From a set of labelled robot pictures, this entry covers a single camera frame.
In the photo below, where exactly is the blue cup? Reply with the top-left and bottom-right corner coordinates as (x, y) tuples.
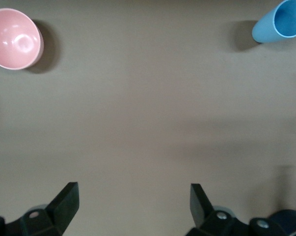
(251, 0), (296, 45)

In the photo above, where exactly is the pink bowl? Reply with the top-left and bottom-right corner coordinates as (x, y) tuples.
(0, 8), (45, 72)

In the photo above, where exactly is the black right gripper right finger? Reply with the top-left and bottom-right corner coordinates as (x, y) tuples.
(187, 183), (252, 236)

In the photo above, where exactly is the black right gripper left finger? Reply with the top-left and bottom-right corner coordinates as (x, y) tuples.
(4, 181), (80, 236)

